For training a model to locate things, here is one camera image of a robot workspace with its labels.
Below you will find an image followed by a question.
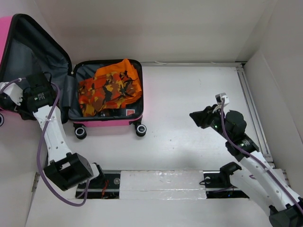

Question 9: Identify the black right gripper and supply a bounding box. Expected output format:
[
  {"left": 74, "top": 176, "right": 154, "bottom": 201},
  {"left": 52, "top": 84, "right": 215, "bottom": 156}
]
[{"left": 188, "top": 104, "right": 232, "bottom": 140}]

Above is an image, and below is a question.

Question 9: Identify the pink suitcase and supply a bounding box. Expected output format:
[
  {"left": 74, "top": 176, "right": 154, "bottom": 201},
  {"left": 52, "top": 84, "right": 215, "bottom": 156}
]
[{"left": 0, "top": 14, "right": 147, "bottom": 140}]

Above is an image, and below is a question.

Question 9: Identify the orange camouflage cloth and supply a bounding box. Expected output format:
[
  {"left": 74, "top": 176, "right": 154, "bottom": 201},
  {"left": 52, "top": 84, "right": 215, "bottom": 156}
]
[{"left": 78, "top": 71, "right": 142, "bottom": 117}]

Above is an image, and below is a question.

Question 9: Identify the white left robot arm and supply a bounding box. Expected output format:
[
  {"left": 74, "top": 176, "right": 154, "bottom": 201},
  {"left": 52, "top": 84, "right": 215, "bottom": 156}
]
[{"left": 25, "top": 72, "right": 106, "bottom": 191}]

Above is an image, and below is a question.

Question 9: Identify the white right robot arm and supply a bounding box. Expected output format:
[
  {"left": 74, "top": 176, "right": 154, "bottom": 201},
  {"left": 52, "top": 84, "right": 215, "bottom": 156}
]
[{"left": 189, "top": 105, "right": 303, "bottom": 227}]

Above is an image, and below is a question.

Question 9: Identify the red card deck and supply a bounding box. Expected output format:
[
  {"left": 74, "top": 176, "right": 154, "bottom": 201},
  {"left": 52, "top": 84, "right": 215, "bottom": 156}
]
[{"left": 126, "top": 109, "right": 135, "bottom": 116}]

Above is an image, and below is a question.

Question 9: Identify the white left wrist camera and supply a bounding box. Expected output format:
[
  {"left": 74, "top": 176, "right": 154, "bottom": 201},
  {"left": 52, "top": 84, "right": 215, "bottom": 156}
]
[{"left": 0, "top": 82, "right": 23, "bottom": 111}]

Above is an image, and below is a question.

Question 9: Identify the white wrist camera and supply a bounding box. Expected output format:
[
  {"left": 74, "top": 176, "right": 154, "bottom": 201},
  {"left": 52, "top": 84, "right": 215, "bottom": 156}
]
[
  {"left": 215, "top": 93, "right": 230, "bottom": 107},
  {"left": 0, "top": 82, "right": 23, "bottom": 111}
]

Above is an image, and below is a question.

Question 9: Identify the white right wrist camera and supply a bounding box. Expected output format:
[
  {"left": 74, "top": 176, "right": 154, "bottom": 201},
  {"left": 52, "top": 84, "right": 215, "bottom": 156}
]
[{"left": 215, "top": 93, "right": 230, "bottom": 107}]

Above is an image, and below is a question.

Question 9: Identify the aluminium rail right edge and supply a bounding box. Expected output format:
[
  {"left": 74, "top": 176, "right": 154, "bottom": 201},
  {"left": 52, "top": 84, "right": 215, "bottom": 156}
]
[{"left": 236, "top": 62, "right": 276, "bottom": 168}]

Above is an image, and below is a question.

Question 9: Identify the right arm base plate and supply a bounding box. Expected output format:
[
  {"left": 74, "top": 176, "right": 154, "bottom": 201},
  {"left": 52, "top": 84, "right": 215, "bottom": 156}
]
[{"left": 199, "top": 171, "right": 249, "bottom": 199}]

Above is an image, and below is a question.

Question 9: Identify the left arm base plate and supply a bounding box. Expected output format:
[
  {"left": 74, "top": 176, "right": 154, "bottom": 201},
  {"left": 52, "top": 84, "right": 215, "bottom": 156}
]
[{"left": 87, "top": 171, "right": 121, "bottom": 200}]

